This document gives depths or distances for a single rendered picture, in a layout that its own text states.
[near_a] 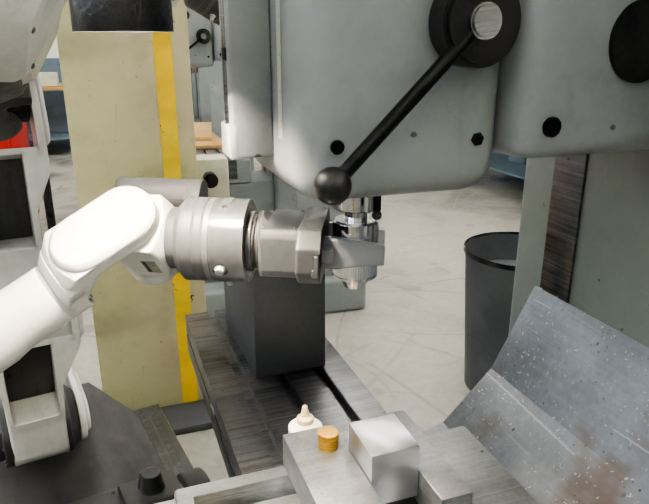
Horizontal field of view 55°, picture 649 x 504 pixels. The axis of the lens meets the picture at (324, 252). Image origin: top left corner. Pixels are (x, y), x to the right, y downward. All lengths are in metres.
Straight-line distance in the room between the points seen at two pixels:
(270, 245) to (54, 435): 0.89
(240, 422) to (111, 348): 1.65
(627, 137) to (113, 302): 2.08
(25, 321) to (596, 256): 0.70
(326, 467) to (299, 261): 0.21
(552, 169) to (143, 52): 1.63
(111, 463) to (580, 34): 1.25
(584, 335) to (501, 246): 2.01
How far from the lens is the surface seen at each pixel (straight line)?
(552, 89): 0.58
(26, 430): 1.39
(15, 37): 0.81
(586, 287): 0.93
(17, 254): 1.16
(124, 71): 2.29
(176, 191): 0.69
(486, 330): 2.64
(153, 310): 2.49
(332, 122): 0.51
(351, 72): 0.51
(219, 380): 1.04
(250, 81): 0.57
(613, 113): 0.63
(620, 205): 0.87
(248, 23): 0.56
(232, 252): 0.62
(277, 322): 1.00
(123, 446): 1.55
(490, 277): 2.53
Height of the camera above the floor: 1.44
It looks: 19 degrees down
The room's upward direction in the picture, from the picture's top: straight up
